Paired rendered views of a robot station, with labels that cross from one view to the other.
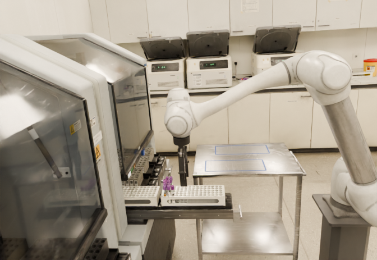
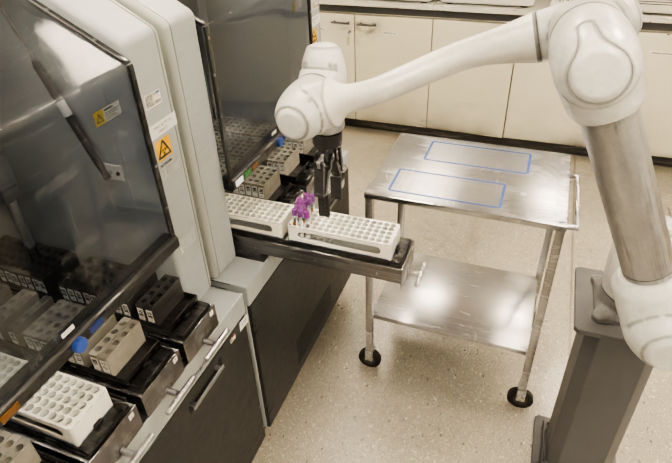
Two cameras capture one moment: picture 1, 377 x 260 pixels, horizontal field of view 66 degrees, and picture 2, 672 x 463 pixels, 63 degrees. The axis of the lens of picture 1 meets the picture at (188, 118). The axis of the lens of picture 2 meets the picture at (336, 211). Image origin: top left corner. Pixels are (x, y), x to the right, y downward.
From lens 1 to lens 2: 0.35 m
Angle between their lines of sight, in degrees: 23
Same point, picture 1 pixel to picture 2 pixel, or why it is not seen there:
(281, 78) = (522, 49)
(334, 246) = (583, 364)
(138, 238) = (243, 281)
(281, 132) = not seen: hidden behind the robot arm
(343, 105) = (617, 131)
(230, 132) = (512, 103)
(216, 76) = not seen: outside the picture
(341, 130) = (606, 178)
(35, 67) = not seen: outside the picture
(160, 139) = not seen: hidden behind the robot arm
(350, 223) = (614, 336)
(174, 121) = (284, 116)
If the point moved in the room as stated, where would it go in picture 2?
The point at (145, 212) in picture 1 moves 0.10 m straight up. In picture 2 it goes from (262, 244) to (259, 215)
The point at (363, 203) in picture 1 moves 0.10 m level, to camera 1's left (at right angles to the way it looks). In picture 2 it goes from (626, 314) to (575, 306)
